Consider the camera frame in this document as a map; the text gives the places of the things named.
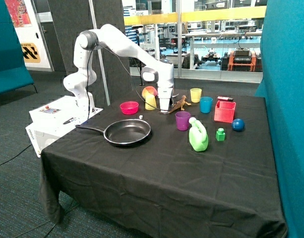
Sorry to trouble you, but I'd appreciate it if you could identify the green toy block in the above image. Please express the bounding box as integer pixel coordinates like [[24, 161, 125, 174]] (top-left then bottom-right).
[[216, 128, 226, 141]]

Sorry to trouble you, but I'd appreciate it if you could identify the pink plastic bowl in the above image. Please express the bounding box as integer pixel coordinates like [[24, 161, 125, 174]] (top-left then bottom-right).
[[120, 101, 139, 115]]

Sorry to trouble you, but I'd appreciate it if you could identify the blue ball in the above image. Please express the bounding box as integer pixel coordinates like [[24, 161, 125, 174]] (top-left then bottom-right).
[[231, 119, 245, 132]]

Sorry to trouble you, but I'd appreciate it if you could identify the red wall poster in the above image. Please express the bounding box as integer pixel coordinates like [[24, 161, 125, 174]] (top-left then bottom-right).
[[5, 0, 32, 28]]

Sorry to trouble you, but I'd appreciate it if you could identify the purple plastic cup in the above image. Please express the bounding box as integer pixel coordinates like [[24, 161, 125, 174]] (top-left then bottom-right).
[[175, 111, 190, 131]]

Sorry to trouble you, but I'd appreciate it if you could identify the green toy jug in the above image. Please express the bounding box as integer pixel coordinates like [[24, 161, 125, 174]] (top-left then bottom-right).
[[188, 117, 209, 152]]

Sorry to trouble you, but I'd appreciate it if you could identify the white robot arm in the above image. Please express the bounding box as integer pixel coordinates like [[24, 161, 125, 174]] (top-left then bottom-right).
[[63, 24, 174, 113]]

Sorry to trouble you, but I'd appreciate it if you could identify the orange toy lizard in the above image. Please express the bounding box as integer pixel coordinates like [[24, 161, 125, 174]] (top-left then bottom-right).
[[159, 95, 191, 115]]

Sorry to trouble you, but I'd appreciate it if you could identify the teal sofa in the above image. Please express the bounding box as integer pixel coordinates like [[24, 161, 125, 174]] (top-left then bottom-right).
[[0, 0, 34, 94]]

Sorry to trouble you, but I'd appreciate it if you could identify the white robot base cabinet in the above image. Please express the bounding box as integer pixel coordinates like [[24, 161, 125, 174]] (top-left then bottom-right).
[[26, 96, 102, 157]]

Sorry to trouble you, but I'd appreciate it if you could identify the yellow upside-down cup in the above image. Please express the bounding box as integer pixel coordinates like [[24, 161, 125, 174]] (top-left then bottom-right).
[[145, 94, 157, 111]]

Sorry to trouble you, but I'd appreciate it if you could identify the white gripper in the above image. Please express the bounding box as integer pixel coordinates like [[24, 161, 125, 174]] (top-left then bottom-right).
[[158, 87, 173, 112]]

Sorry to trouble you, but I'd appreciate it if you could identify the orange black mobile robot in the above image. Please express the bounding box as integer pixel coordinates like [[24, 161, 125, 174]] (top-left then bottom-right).
[[220, 48, 262, 72]]

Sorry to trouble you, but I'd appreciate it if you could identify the yellow black sign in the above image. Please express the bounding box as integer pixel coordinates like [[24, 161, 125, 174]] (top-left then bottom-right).
[[21, 43, 41, 63]]

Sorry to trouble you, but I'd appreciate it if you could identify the black tablecloth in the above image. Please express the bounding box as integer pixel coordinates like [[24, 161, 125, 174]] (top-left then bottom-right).
[[39, 96, 288, 238]]

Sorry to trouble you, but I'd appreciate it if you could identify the black frying pan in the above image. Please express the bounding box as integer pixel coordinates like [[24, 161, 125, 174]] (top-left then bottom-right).
[[75, 119, 152, 147]]

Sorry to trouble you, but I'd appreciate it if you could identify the blue plastic cup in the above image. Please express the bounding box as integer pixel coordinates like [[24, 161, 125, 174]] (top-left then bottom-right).
[[199, 96, 213, 114]]

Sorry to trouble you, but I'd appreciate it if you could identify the red open box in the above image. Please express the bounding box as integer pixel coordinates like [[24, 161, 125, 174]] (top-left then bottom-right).
[[214, 101, 236, 123]]

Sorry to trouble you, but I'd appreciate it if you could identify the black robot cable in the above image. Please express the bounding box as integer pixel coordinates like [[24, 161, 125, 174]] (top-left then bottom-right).
[[62, 44, 165, 125]]

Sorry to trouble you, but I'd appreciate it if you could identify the red yellow peach toy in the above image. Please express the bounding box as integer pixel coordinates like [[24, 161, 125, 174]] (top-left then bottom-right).
[[141, 86, 158, 99]]

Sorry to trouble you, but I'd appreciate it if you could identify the red marker pen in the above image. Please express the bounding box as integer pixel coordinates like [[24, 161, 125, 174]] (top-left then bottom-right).
[[217, 96, 234, 102]]

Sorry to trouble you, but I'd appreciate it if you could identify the yellow upright cup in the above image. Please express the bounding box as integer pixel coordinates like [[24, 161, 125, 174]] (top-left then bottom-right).
[[190, 88, 202, 103]]

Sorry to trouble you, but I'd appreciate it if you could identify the teal partition wall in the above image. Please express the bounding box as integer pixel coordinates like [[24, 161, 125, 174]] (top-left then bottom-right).
[[256, 0, 304, 238]]

